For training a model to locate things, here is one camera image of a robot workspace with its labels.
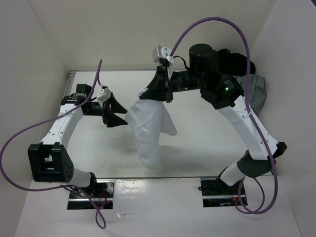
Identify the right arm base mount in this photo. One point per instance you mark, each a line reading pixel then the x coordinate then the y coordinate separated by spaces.
pixel 216 194

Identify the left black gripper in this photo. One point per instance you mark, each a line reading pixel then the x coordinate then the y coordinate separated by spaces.
pixel 113 120

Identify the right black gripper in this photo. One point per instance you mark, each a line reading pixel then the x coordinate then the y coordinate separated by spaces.
pixel 157 89

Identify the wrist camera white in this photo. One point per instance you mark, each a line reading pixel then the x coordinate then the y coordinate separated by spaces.
pixel 103 96
pixel 162 55

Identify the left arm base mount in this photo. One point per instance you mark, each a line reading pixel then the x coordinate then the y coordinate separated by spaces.
pixel 102 196

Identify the black garment in bin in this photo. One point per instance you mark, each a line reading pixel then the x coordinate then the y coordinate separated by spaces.
pixel 234 64

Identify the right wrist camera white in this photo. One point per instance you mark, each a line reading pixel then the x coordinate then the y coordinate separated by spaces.
pixel 162 55

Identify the white skirt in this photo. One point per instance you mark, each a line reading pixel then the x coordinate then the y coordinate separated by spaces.
pixel 148 119

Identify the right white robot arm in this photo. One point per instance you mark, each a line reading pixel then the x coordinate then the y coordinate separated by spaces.
pixel 226 95

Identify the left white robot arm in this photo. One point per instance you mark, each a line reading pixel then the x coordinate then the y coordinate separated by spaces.
pixel 49 159

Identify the grey garment in bin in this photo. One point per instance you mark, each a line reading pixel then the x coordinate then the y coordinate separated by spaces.
pixel 256 92

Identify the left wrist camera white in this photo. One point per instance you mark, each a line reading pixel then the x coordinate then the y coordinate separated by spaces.
pixel 103 96

